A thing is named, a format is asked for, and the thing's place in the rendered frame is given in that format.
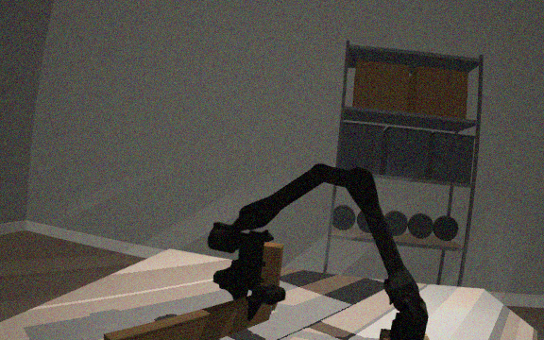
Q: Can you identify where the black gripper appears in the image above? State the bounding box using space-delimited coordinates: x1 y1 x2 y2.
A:
212 256 286 321

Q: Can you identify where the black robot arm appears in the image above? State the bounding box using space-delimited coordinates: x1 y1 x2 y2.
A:
207 163 429 340

